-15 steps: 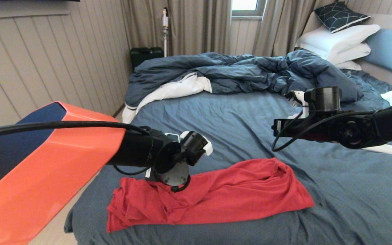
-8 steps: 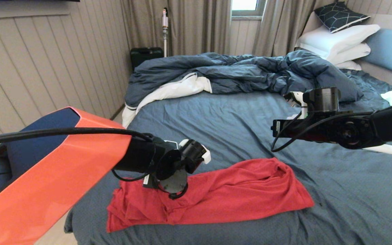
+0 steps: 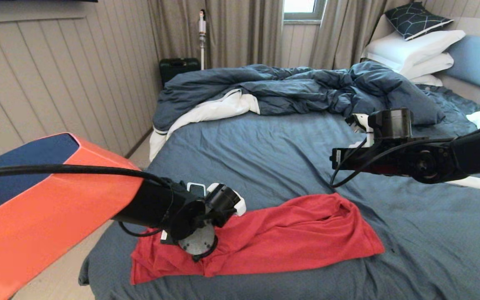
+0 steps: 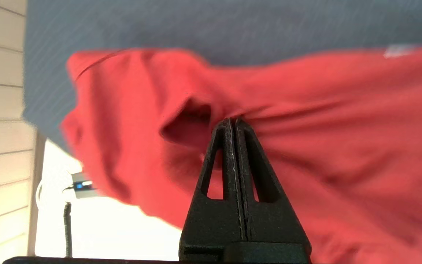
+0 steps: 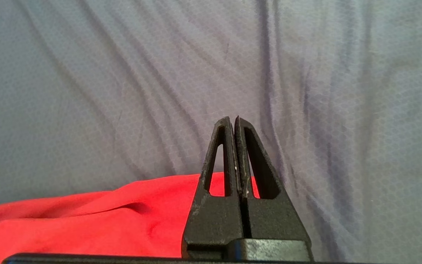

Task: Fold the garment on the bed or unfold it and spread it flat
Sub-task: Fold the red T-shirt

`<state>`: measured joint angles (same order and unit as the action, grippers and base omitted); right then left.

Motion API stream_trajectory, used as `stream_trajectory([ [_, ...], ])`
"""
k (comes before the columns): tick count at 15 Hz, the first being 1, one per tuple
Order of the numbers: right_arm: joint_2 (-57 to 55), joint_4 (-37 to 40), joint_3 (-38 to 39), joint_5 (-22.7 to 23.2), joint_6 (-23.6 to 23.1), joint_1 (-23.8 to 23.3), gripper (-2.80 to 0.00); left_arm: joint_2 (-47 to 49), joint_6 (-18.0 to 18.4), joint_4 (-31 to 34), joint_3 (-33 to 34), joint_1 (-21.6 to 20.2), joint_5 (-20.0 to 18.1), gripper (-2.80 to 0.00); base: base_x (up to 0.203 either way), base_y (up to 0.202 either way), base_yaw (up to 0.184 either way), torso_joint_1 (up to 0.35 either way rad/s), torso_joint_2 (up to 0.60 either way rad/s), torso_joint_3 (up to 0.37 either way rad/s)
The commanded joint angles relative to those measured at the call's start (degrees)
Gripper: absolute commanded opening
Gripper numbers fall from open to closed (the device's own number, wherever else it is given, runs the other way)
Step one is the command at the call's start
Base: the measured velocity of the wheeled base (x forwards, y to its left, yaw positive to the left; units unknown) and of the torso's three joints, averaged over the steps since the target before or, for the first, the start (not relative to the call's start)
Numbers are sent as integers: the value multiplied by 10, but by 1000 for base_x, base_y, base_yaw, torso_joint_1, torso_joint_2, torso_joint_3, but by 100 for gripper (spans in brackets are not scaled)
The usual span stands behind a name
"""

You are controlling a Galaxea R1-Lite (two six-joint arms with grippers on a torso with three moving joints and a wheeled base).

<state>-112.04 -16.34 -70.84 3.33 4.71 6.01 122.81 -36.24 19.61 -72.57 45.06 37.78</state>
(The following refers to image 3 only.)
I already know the dark blue crumpled duvet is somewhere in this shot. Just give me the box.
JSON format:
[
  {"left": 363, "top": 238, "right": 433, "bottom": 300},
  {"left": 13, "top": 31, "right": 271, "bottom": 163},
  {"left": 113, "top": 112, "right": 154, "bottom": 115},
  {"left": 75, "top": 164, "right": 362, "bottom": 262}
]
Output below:
[{"left": 152, "top": 60, "right": 447, "bottom": 132}]

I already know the white bed linen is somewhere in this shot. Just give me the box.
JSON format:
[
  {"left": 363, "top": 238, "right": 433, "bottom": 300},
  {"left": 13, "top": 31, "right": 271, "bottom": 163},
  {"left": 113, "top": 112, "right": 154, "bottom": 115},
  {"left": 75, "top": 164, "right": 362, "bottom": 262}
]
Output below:
[{"left": 149, "top": 88, "right": 260, "bottom": 162}]

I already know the beige curtain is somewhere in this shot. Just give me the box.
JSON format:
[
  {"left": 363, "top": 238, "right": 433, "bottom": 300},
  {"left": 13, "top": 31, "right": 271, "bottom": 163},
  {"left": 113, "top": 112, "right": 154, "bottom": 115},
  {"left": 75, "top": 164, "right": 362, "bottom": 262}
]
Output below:
[
  {"left": 147, "top": 0, "right": 284, "bottom": 70},
  {"left": 309, "top": 0, "right": 411, "bottom": 70}
]

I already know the dark patterned cushion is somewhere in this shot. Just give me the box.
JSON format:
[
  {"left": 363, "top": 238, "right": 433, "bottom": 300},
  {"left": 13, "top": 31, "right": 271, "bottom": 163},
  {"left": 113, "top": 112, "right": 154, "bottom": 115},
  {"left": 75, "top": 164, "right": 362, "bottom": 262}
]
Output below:
[{"left": 385, "top": 2, "right": 454, "bottom": 41}]

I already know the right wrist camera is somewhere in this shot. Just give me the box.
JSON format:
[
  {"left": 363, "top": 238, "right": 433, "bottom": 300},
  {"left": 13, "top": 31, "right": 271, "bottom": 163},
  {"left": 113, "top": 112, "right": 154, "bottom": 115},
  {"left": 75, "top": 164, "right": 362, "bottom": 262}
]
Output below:
[{"left": 345, "top": 108, "right": 413, "bottom": 146}]

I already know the red t-shirt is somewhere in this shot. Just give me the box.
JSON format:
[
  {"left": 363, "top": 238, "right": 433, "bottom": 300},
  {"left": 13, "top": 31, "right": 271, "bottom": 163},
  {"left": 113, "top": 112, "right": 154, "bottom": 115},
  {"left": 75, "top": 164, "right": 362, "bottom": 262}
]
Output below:
[{"left": 130, "top": 192, "right": 386, "bottom": 285}]

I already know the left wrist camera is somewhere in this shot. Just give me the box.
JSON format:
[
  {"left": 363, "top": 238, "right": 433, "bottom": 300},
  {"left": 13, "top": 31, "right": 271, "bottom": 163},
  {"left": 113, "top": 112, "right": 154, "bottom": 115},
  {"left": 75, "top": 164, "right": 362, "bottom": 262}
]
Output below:
[{"left": 187, "top": 182, "right": 247, "bottom": 229}]

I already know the large white pillow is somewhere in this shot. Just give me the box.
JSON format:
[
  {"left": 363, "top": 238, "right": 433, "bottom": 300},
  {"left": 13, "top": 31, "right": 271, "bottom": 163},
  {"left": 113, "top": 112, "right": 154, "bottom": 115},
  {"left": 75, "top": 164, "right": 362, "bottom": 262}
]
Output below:
[{"left": 362, "top": 29, "right": 466, "bottom": 75}]

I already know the white flat remote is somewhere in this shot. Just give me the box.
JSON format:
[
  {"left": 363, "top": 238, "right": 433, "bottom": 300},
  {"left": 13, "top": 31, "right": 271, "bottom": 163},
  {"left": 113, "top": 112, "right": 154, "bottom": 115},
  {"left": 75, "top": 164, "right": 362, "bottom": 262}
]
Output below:
[{"left": 448, "top": 176, "right": 480, "bottom": 191}]

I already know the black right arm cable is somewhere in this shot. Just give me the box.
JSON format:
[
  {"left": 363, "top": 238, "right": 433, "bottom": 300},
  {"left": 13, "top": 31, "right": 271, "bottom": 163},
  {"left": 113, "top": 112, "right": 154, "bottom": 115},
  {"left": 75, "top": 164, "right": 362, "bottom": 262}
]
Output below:
[{"left": 330, "top": 112, "right": 480, "bottom": 189}]

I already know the white stick vacuum cleaner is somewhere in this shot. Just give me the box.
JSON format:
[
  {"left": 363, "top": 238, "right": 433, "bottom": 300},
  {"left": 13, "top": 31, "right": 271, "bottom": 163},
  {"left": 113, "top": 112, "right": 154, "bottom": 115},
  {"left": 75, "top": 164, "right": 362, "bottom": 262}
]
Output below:
[{"left": 199, "top": 9, "right": 207, "bottom": 69}]

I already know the black hard case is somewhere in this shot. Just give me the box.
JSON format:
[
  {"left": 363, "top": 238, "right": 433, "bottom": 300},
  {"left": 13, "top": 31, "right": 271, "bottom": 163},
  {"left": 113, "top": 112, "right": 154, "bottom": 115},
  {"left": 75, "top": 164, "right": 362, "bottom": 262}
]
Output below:
[{"left": 159, "top": 57, "right": 201, "bottom": 86}]

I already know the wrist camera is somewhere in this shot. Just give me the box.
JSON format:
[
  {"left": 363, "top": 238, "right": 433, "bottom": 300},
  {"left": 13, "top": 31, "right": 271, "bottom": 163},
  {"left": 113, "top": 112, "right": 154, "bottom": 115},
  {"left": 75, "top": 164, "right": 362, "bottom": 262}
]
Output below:
[
  {"left": 187, "top": 182, "right": 247, "bottom": 229},
  {"left": 345, "top": 108, "right": 413, "bottom": 146}
]

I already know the grey framed window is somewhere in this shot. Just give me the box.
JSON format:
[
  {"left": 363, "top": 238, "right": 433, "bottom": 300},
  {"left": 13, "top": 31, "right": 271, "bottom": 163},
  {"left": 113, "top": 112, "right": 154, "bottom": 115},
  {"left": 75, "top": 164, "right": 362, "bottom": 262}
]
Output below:
[{"left": 284, "top": 0, "right": 326, "bottom": 24}]

